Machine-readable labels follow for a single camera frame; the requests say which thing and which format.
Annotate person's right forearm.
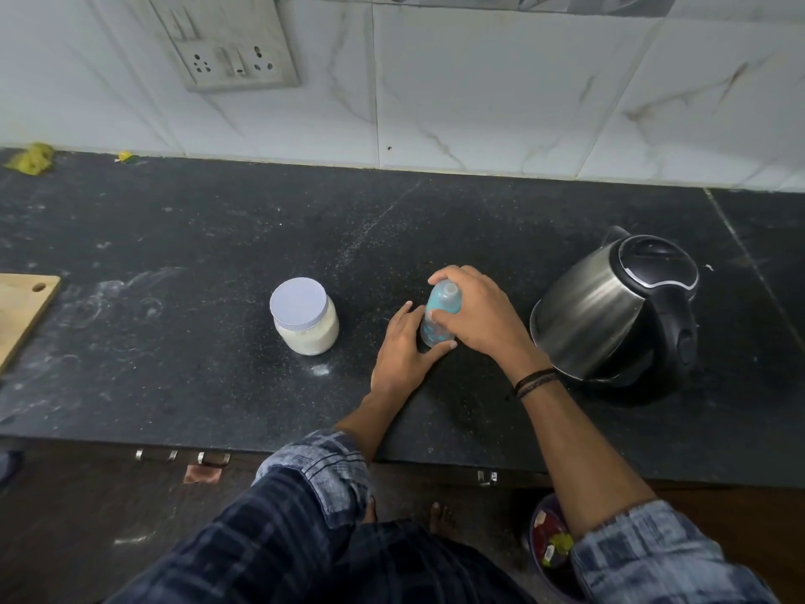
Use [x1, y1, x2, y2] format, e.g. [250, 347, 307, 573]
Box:
[517, 373, 658, 542]

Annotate person's left hand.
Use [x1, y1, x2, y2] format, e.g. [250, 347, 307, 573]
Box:
[368, 299, 460, 402]

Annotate person's right hand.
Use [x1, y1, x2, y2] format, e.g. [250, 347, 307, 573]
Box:
[427, 263, 554, 389]

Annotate wooden cutting board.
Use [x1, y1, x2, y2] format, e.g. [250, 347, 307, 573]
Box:
[0, 273, 63, 375]

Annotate person's right foot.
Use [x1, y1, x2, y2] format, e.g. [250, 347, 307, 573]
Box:
[428, 501, 458, 539]

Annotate person's left forearm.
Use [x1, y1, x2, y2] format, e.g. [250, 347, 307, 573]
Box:
[333, 386, 423, 463]

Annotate glass jar of white powder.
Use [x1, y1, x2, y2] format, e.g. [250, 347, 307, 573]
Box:
[273, 298, 340, 357]

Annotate teal baby bottle cap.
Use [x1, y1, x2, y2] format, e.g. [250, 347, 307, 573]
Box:
[426, 279, 464, 321]

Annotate black wrist bands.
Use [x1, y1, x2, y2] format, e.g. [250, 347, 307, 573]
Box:
[513, 367, 561, 400]

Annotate purple waste bin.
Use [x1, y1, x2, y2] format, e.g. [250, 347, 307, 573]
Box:
[527, 493, 589, 604]

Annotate blue plaid shirt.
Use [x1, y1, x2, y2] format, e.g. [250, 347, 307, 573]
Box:
[103, 429, 781, 604]

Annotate clear baby bottle teal print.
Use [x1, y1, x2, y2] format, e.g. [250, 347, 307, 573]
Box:
[419, 317, 455, 349]

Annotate clear blue round lid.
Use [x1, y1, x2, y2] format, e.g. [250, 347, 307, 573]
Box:
[0, 449, 24, 490]

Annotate steel black electric kettle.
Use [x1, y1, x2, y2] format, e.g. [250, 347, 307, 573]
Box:
[529, 226, 701, 388]

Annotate grey wall switch socket plate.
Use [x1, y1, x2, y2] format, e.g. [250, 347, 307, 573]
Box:
[148, 0, 301, 93]

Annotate crumpled yellow cloth scrap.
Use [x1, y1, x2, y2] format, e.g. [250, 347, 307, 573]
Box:
[3, 142, 56, 178]

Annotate lavender round jar lid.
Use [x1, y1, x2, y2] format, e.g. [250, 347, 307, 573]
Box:
[269, 277, 330, 332]

